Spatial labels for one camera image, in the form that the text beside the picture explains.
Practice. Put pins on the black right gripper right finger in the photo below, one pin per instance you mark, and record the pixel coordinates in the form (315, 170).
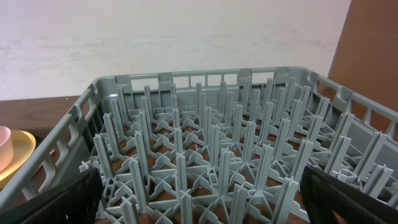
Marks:
(325, 196)

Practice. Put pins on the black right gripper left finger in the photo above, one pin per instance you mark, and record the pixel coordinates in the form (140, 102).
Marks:
(74, 201)

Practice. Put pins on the grey dishwasher rack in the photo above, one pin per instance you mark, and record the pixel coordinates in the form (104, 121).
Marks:
(218, 146)

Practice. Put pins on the yellow plate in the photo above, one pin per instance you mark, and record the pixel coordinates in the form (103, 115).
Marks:
(23, 144)

